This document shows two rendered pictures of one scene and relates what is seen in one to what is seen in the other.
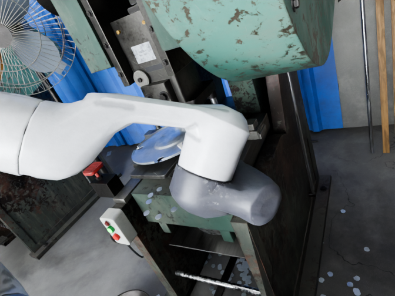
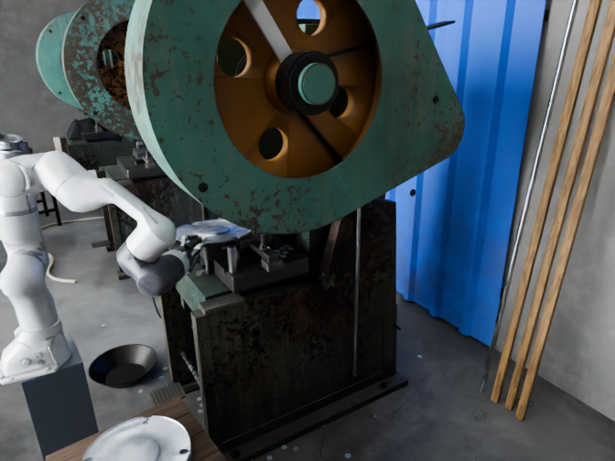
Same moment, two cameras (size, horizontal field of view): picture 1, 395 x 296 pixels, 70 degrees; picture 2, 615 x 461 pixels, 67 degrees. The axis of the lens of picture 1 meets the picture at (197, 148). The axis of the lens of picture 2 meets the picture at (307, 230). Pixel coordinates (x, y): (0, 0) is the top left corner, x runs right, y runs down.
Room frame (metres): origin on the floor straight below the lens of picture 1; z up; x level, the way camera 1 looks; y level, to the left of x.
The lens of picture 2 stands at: (-0.52, -0.83, 1.41)
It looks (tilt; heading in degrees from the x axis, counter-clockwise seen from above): 21 degrees down; 21
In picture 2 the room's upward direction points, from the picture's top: 1 degrees counter-clockwise
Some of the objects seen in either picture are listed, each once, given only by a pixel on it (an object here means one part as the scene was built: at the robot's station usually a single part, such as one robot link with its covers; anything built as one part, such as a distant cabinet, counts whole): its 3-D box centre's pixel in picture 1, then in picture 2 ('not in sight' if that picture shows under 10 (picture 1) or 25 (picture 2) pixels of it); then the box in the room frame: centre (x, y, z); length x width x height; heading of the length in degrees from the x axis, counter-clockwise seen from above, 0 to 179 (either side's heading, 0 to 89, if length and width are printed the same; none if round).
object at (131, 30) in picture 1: (155, 56); not in sight; (0.90, 0.01, 1.04); 0.17 x 0.15 x 0.30; 142
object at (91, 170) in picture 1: (97, 174); not in sight; (0.96, 0.39, 0.72); 0.07 x 0.06 x 0.08; 142
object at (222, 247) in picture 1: (230, 212); not in sight; (0.94, -0.02, 0.31); 0.43 x 0.42 x 0.01; 52
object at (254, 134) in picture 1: (236, 123); (264, 248); (0.83, -0.15, 0.76); 0.17 x 0.06 x 0.10; 52
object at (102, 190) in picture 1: (114, 195); not in sight; (0.95, 0.37, 0.62); 0.10 x 0.06 x 0.20; 52
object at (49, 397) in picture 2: not in sight; (62, 411); (0.38, 0.46, 0.23); 0.18 x 0.18 x 0.45; 55
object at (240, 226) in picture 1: (291, 168); (313, 324); (0.88, -0.31, 0.45); 0.92 x 0.12 x 0.90; 142
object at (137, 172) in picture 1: (174, 165); (201, 252); (0.80, 0.09, 0.72); 0.25 x 0.14 x 0.14; 142
